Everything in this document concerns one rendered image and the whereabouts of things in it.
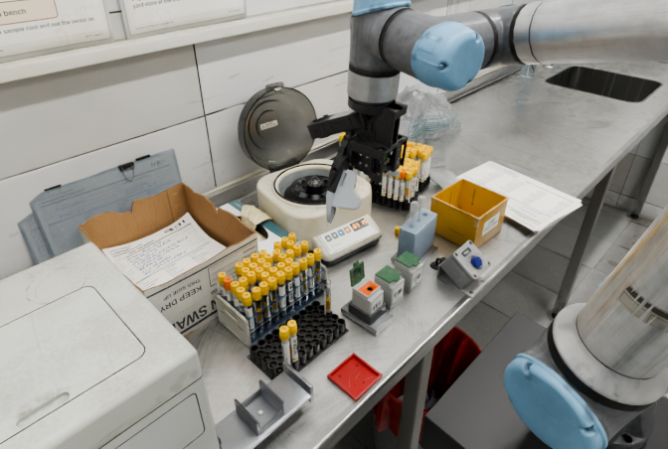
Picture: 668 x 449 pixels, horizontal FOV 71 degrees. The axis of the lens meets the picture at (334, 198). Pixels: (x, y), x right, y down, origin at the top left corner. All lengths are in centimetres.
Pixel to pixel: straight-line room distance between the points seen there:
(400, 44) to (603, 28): 22
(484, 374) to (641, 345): 35
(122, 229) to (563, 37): 91
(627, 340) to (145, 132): 97
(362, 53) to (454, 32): 14
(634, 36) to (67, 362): 66
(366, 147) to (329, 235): 41
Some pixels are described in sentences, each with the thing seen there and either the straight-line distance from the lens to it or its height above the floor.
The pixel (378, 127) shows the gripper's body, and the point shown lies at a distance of 71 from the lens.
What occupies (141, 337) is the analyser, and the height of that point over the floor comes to 117.
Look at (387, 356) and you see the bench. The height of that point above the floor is 88.
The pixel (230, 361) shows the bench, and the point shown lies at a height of 88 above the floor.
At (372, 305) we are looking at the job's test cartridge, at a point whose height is 93.
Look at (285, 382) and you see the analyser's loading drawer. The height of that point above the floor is 92.
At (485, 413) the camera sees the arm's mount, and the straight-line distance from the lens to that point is 78.
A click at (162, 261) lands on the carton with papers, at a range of 106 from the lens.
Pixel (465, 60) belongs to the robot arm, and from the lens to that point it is 58.
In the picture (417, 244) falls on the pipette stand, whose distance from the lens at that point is 105.
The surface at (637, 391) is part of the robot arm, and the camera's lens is 57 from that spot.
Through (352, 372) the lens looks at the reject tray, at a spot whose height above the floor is 88.
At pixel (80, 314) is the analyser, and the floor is 118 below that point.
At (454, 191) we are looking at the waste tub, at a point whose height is 95.
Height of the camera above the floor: 157
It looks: 32 degrees down
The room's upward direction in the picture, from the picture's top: straight up
